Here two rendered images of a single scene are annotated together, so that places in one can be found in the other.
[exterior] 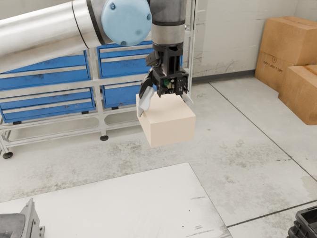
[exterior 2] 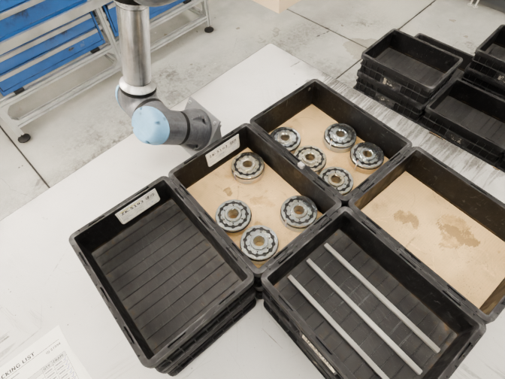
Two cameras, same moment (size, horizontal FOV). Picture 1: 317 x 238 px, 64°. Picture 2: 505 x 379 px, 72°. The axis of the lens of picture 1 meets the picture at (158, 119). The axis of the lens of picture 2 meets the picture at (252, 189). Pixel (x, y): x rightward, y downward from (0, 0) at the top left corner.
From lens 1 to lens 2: 0.80 m
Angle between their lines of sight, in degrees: 29
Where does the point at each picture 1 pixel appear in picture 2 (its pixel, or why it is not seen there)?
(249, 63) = not seen: outside the picture
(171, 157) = (215, 71)
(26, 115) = (26, 77)
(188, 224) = (299, 81)
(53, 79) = (41, 13)
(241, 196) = not seen: hidden behind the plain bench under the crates
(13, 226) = (200, 112)
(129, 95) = not seen: hidden behind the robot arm
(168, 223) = (285, 86)
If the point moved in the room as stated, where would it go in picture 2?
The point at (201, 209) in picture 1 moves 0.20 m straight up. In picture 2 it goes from (302, 69) to (306, 28)
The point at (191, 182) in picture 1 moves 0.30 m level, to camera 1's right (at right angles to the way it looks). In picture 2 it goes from (282, 56) to (337, 35)
